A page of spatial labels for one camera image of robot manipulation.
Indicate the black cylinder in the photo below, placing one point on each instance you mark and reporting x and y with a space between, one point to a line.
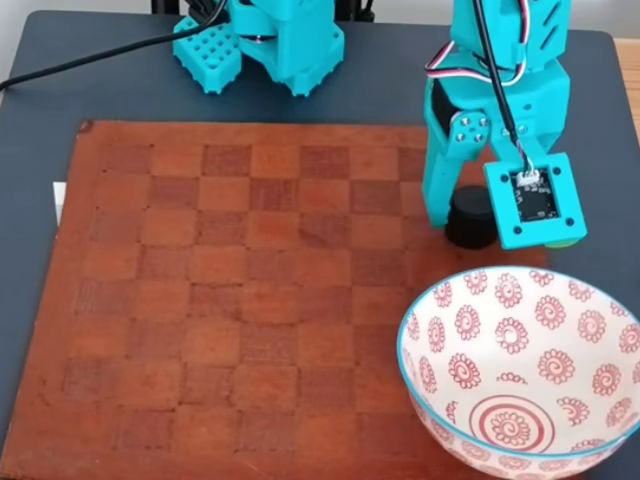
472 220

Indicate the white bowl red flower pattern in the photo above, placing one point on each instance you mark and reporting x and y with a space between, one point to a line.
525 360

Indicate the black table clamp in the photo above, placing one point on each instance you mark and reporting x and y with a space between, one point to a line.
161 6
362 10

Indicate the brown leather chessboard mat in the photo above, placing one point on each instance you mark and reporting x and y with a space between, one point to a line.
250 300

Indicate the white paper sheet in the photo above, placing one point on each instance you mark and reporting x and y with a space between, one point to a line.
58 200

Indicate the teal square camera mount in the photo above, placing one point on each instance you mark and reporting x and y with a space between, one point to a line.
500 220

